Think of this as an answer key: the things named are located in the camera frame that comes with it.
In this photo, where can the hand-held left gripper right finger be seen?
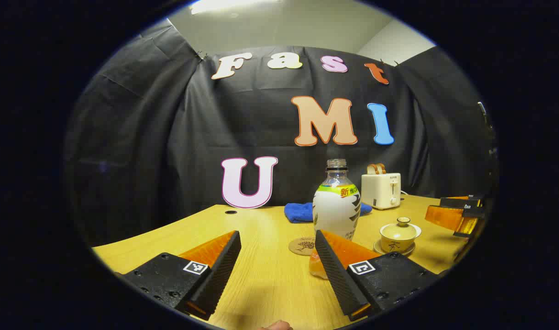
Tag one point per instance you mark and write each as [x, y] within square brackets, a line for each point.
[334, 270]

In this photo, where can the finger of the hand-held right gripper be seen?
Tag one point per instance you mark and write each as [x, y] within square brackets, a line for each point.
[462, 202]
[449, 217]

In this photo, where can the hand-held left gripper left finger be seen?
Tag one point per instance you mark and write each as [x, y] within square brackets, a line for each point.
[224, 270]

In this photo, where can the round cork coaster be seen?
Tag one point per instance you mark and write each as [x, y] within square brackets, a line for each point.
[300, 247]

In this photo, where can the cream teacup lid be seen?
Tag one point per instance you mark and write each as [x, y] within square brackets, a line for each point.
[401, 229]

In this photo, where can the cream ceramic teacup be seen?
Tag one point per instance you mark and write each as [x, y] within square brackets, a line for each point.
[396, 245]

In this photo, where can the white label water bottle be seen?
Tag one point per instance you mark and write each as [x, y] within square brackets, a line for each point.
[336, 211]

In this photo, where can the blue cloth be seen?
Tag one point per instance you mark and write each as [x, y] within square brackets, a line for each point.
[297, 213]

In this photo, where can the white toaster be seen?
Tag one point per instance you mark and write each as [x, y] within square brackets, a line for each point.
[380, 190]

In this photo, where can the toast slice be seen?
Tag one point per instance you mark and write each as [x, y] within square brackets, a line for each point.
[382, 168]
[372, 169]

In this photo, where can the black backdrop cloth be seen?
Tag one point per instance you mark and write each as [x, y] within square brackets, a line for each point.
[169, 137]

